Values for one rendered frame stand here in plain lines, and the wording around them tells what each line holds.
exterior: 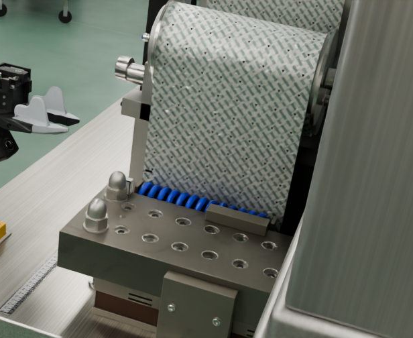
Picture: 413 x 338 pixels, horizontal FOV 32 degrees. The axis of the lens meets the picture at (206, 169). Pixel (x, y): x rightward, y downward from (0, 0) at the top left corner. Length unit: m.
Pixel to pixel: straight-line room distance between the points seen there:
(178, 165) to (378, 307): 0.96
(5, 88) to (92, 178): 0.35
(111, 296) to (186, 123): 0.28
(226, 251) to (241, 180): 0.14
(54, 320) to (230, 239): 0.28
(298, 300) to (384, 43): 0.08
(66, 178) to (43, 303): 0.40
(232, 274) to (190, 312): 0.08
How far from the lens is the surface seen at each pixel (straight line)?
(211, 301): 0.98
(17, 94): 1.24
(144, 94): 1.21
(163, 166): 1.16
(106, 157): 1.56
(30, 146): 3.69
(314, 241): 0.20
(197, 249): 1.03
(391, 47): 0.18
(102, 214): 1.03
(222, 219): 1.10
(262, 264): 1.03
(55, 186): 1.43
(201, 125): 1.11
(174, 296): 0.99
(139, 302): 1.06
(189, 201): 1.13
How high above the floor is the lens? 1.58
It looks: 26 degrees down
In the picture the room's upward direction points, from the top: 9 degrees clockwise
